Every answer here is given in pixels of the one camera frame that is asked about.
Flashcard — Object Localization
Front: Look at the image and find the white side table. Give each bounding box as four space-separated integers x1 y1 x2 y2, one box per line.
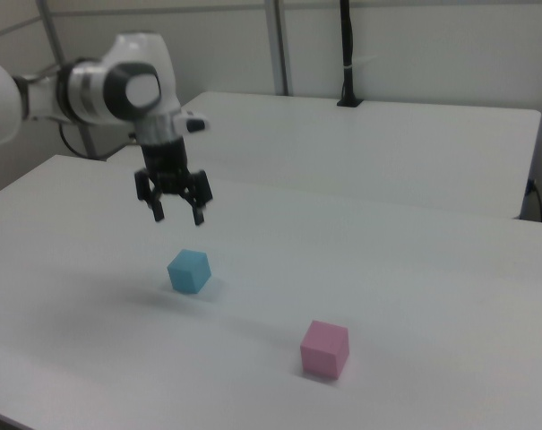
105 91 542 220

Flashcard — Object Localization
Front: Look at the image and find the black camera stand pole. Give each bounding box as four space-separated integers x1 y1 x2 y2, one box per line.
335 0 365 108

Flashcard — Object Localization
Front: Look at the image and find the blue cube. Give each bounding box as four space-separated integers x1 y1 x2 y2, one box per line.
166 248 213 296

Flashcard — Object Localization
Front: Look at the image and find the black cable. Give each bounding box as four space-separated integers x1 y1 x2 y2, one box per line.
57 120 113 161
527 177 542 221

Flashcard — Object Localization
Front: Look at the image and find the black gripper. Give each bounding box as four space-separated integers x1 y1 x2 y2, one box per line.
134 137 214 227

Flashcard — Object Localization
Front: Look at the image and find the pink cube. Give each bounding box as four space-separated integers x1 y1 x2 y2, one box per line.
299 319 350 381

